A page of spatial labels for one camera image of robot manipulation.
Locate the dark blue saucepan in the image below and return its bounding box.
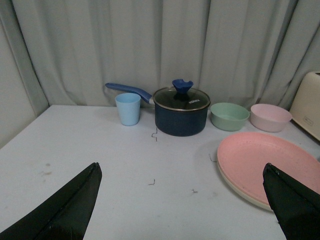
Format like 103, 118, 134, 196
105, 82, 210, 137

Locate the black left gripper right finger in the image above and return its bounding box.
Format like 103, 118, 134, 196
262, 163, 320, 240

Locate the grey curtain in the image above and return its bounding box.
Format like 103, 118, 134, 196
0, 0, 320, 146

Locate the light blue cup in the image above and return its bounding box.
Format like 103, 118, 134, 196
115, 93, 141, 126

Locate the pink bowl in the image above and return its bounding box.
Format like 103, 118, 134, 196
250, 103, 292, 133

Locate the pink plate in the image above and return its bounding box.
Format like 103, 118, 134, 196
217, 132, 320, 204

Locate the glass lid with blue knob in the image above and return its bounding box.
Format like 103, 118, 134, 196
153, 79, 211, 112

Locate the cream plate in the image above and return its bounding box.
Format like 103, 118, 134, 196
217, 163, 273, 212

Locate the cream toaster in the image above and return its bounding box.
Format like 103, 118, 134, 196
289, 71, 320, 140

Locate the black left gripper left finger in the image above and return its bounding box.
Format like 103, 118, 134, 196
0, 162, 102, 240

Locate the green bowl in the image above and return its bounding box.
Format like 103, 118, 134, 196
210, 102, 250, 132

